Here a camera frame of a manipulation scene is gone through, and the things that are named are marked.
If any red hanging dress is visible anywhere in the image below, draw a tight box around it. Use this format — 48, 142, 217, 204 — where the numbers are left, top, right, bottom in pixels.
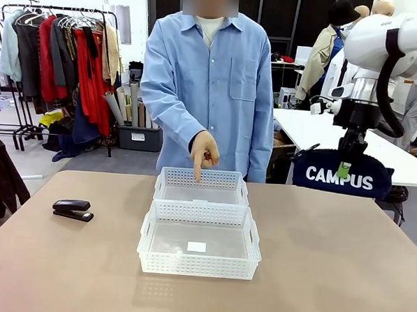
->
68, 27, 117, 138

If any cardboard tube roll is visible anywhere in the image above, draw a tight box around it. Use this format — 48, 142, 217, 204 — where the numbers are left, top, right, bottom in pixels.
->
113, 84, 131, 125
127, 81, 142, 127
101, 89, 127, 126

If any person's right hand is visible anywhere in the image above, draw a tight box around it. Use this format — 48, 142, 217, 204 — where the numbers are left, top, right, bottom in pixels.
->
187, 129, 221, 184

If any dark blue denim cloth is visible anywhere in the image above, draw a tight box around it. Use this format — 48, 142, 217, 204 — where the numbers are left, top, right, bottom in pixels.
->
52, 95, 105, 165

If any mint light jacket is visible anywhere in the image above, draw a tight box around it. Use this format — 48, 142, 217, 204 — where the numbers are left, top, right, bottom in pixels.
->
0, 8, 27, 83

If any person in blue shirt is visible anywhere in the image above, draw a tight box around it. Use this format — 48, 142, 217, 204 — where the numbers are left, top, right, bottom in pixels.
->
136, 0, 281, 184

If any black hat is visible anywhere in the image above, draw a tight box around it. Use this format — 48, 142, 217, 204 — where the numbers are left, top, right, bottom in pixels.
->
326, 0, 359, 29

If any mannequin with beige coat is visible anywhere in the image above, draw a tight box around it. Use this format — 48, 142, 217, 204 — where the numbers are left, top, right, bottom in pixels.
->
294, 24, 346, 103

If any black clothes rack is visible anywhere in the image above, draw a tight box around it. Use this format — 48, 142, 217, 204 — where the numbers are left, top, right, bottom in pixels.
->
0, 3, 121, 158

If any white work table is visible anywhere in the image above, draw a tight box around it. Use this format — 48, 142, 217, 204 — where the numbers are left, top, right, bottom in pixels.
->
269, 107, 417, 188

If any dark grey hanging garment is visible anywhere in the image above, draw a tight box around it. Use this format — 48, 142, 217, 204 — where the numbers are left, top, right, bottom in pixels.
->
9, 13, 46, 100

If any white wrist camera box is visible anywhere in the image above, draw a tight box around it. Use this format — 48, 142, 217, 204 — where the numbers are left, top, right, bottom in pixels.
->
309, 80, 355, 117

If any person's left forearm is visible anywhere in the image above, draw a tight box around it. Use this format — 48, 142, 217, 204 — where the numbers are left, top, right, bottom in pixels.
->
246, 107, 276, 184

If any red hanging jacket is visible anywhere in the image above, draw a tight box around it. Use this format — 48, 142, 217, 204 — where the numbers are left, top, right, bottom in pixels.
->
34, 14, 74, 105

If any white perforated plastic basket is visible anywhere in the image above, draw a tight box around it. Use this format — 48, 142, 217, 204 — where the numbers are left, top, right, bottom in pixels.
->
152, 166, 251, 208
135, 198, 265, 281

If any yellow fabric bundle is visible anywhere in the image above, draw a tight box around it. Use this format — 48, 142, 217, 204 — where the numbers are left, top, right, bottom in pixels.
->
38, 110, 66, 129

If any beige hanging garment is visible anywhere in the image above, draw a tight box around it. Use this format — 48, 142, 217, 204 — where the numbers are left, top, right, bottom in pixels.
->
99, 23, 128, 87

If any black chair with wheels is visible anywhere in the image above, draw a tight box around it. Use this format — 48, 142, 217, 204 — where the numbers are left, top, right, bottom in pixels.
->
373, 184, 410, 227

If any dark brown jacket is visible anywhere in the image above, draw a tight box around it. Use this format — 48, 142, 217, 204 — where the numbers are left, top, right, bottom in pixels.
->
0, 123, 35, 223

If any grey hanging jacket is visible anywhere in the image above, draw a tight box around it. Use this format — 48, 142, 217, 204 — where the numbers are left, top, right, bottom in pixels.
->
46, 13, 85, 91

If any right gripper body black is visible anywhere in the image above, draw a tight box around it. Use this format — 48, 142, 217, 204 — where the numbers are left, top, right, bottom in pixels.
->
331, 98, 376, 138

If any person's right forearm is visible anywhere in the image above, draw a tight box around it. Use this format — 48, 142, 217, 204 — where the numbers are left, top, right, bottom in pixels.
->
149, 89, 210, 153

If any black stapler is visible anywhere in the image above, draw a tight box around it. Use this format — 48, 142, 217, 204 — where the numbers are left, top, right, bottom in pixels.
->
50, 198, 96, 223

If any grey storage bin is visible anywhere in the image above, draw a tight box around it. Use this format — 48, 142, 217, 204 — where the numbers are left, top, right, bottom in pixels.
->
117, 124, 165, 154

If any bare mannequin head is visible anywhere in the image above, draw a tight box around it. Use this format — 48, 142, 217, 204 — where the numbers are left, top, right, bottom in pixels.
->
353, 4, 372, 21
371, 0, 397, 17

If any black cable hose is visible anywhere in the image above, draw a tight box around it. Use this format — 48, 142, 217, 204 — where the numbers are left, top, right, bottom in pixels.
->
372, 27, 411, 140

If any navy Campus pencil case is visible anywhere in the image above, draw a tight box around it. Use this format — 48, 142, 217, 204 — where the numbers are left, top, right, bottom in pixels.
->
292, 142, 395, 200

